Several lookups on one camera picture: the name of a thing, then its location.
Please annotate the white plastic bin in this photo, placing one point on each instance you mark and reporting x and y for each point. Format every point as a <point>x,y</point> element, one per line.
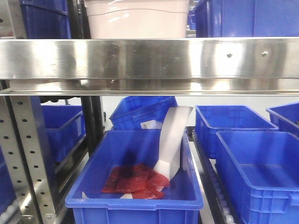
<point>137,19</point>

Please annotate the perforated steel shelf upright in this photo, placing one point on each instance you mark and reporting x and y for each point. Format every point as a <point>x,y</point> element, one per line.
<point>24,143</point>

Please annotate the blue crate back centre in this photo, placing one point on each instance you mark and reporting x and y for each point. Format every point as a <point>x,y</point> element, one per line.
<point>141,112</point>

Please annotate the white paper strip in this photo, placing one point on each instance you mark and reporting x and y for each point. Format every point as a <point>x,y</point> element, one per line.
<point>170,140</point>

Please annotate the blue crate back right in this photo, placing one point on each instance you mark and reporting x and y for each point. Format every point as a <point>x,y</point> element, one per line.
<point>213,118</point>

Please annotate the blue crate with red bags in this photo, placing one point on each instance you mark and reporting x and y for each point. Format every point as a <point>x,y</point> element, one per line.
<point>182,199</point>

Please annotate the red plastic bags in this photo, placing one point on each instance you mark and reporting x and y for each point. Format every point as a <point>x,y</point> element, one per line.
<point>140,181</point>

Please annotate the blue crate left lower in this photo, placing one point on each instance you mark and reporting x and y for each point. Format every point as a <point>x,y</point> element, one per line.
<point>65,126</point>

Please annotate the blue crate upper right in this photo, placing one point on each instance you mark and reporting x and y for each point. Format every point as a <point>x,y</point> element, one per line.
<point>247,18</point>

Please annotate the white roller conveyor track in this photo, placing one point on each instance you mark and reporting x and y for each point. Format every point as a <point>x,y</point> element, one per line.
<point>217,207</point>

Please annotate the blue crate front right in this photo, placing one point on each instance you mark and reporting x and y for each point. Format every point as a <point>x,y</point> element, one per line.
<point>260,172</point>

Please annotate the blue crate far right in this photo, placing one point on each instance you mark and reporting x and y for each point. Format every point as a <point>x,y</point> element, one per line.
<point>286,117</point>

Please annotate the blue crate upper left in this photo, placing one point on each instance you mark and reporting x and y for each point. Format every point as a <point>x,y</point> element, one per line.
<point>46,19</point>

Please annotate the stainless steel shelf rail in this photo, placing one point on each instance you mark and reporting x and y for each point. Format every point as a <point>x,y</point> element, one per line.
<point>190,66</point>

